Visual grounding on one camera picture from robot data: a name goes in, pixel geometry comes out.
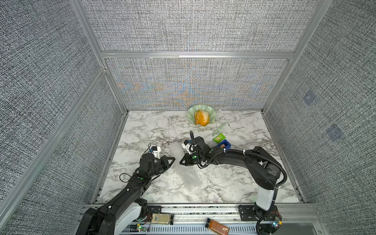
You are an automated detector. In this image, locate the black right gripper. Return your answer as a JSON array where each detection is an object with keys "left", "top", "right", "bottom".
[{"left": 177, "top": 153, "right": 204, "bottom": 166}]

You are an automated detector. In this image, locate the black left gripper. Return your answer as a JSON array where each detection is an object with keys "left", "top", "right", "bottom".
[{"left": 147, "top": 156, "right": 175, "bottom": 179}]

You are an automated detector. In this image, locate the blue tape dispenser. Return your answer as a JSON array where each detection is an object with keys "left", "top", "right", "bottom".
[{"left": 217, "top": 139, "right": 232, "bottom": 150}]

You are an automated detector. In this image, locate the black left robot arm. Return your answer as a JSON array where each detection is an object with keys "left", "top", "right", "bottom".
[{"left": 76, "top": 153, "right": 175, "bottom": 235}]

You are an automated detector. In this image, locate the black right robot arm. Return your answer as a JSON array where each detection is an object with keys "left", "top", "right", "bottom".
[{"left": 180, "top": 137, "right": 288, "bottom": 219}]

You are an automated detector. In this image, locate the green snack packet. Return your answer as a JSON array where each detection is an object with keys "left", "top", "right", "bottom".
[{"left": 213, "top": 133, "right": 226, "bottom": 144}]

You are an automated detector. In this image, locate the orange bread roll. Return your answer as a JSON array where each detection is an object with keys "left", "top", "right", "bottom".
[{"left": 194, "top": 110, "right": 210, "bottom": 126}]

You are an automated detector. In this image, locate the clear plastic wrapper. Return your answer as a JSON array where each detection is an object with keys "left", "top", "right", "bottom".
[{"left": 212, "top": 122, "right": 228, "bottom": 137}]

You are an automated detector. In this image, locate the green scalloped plate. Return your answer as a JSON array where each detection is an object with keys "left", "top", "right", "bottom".
[{"left": 187, "top": 104, "right": 217, "bottom": 124}]

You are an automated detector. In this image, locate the beige electronics box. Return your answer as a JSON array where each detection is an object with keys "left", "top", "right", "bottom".
[{"left": 151, "top": 213, "right": 174, "bottom": 225}]

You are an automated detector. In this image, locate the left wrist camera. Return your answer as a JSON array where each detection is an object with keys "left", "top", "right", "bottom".
[{"left": 150, "top": 146, "right": 161, "bottom": 159}]

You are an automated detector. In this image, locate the aluminium front rail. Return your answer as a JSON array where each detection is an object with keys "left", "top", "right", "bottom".
[{"left": 74, "top": 203, "right": 328, "bottom": 235}]

